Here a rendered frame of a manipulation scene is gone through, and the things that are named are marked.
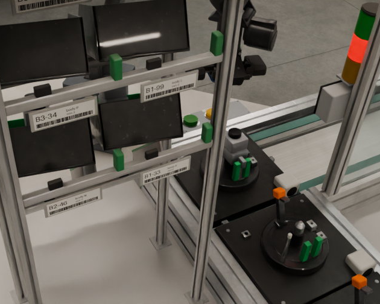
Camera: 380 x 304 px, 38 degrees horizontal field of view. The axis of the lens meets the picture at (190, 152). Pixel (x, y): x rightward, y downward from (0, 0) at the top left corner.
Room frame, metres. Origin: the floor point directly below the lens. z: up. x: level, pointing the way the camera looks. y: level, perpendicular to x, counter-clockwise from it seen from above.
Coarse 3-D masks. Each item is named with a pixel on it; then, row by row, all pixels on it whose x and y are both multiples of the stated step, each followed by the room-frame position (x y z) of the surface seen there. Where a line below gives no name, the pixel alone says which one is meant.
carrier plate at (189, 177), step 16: (256, 144) 1.08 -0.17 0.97; (192, 160) 1.00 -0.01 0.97; (272, 160) 1.02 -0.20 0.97; (176, 176) 0.94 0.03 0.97; (192, 176) 0.94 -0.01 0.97; (272, 176) 0.97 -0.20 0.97; (192, 192) 0.89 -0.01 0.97; (224, 192) 0.90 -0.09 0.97; (240, 192) 0.90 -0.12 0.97; (256, 192) 0.91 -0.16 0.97; (272, 192) 0.91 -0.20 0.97; (224, 208) 0.85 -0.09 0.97; (240, 208) 0.85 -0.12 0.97; (256, 208) 0.87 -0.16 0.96
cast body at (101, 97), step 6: (108, 90) 0.86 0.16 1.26; (114, 90) 0.86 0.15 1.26; (120, 90) 0.87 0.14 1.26; (102, 96) 0.86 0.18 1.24; (108, 96) 0.85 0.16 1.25; (114, 96) 0.86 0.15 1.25; (120, 96) 0.86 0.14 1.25; (126, 96) 0.87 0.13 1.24; (102, 102) 0.86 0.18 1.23; (108, 102) 0.84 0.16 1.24
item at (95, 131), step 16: (128, 96) 0.92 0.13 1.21; (176, 96) 0.71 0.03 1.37; (112, 112) 0.67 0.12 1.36; (128, 112) 0.67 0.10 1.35; (144, 112) 0.68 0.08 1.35; (160, 112) 0.69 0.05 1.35; (176, 112) 0.70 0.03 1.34; (96, 128) 0.69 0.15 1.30; (112, 128) 0.66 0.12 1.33; (128, 128) 0.66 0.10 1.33; (144, 128) 0.67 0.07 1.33; (160, 128) 0.68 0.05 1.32; (176, 128) 0.69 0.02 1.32; (112, 144) 0.64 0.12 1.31; (128, 144) 0.65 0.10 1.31
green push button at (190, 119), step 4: (184, 116) 1.17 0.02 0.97; (188, 116) 1.17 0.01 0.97; (192, 116) 1.17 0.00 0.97; (196, 116) 1.17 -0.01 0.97; (184, 120) 1.15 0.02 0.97; (188, 120) 1.15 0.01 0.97; (192, 120) 1.15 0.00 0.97; (196, 120) 1.16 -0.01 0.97; (188, 124) 1.14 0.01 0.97; (192, 124) 1.14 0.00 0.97; (196, 124) 1.15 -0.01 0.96
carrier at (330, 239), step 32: (224, 224) 0.80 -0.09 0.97; (256, 224) 0.81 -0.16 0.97; (288, 224) 0.80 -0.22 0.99; (320, 224) 0.83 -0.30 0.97; (256, 256) 0.72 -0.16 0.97; (288, 256) 0.71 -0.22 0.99; (320, 256) 0.72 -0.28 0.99; (352, 256) 0.73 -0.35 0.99; (288, 288) 0.65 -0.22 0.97; (320, 288) 0.66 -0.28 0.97
